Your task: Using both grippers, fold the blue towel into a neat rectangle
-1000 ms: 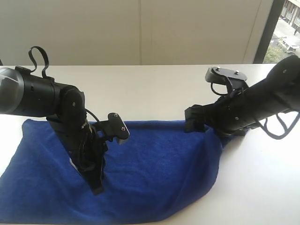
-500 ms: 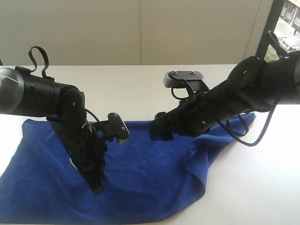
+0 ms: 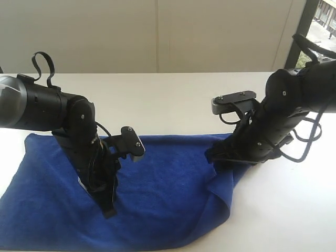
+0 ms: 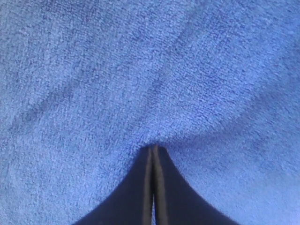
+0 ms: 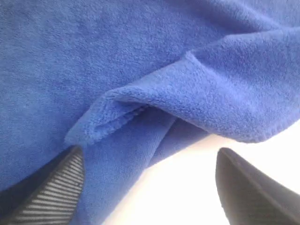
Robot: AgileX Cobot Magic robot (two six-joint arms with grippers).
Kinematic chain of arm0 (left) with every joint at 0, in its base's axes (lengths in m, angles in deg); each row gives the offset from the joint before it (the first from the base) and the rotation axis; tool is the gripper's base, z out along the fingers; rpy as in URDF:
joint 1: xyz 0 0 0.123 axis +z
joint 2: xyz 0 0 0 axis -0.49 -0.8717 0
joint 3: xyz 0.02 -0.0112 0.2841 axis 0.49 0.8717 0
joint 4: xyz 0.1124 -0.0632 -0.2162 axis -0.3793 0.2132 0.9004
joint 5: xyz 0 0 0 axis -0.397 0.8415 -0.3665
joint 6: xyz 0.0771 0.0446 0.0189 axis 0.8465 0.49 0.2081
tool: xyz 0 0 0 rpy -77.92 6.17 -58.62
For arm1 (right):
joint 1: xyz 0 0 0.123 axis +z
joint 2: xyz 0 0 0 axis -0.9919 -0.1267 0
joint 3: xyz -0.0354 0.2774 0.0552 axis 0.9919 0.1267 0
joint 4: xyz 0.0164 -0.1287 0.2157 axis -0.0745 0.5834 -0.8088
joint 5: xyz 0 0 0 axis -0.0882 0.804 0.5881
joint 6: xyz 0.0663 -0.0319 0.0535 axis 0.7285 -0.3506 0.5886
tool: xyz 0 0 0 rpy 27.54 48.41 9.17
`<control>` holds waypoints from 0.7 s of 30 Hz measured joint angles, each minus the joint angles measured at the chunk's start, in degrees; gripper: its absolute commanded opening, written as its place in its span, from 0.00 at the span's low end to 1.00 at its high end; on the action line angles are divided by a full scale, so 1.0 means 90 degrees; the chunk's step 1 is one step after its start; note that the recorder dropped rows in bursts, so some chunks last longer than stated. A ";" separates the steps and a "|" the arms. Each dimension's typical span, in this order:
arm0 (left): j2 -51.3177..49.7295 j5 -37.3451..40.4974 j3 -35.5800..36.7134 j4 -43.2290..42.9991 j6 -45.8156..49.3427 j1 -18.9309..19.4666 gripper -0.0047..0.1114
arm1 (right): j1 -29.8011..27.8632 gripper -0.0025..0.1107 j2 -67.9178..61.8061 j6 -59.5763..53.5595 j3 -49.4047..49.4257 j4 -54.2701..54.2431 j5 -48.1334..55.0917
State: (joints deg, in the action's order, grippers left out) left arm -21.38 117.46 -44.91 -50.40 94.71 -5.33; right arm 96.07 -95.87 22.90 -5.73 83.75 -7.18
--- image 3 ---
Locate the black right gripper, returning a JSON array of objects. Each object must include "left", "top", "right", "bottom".
[{"left": 205, "top": 103, "right": 309, "bottom": 165}]

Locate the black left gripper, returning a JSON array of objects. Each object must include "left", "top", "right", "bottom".
[{"left": 52, "top": 129, "right": 121, "bottom": 218}]

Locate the blue microfiber towel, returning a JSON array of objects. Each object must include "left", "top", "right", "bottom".
[{"left": 1, "top": 134, "right": 247, "bottom": 251}]

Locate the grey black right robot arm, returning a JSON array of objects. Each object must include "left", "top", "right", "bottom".
[{"left": 205, "top": 61, "right": 335, "bottom": 164}]

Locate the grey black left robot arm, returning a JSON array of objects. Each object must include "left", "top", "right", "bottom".
[{"left": 1, "top": 75, "right": 120, "bottom": 218}]

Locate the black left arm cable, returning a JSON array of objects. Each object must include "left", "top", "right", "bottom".
[{"left": 31, "top": 51, "right": 60, "bottom": 89}]

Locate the dark window frame post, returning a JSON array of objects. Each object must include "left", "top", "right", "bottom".
[{"left": 284, "top": 0, "right": 319, "bottom": 69}]

